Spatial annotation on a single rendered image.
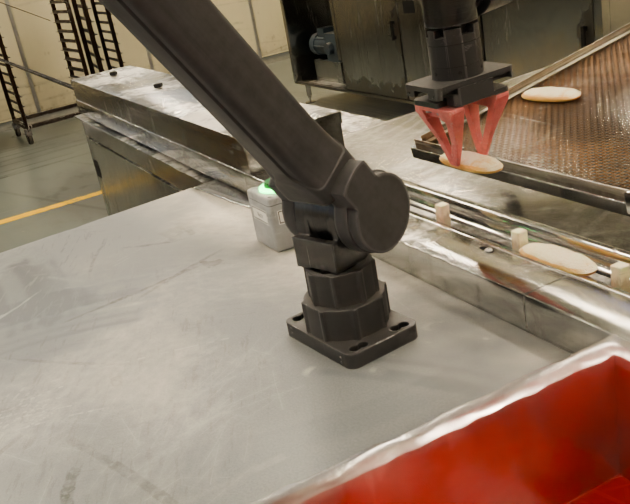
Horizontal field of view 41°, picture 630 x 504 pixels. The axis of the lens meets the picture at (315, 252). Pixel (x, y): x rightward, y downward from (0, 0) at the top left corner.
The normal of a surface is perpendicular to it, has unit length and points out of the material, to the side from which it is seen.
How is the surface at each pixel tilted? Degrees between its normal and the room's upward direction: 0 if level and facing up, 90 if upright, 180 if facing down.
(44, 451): 0
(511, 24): 90
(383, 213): 90
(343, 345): 0
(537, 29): 90
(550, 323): 90
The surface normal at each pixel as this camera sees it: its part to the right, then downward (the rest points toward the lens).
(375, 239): 0.71, 0.14
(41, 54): 0.47, 0.25
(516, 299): -0.87, 0.32
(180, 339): -0.17, -0.92
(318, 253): -0.69, 0.37
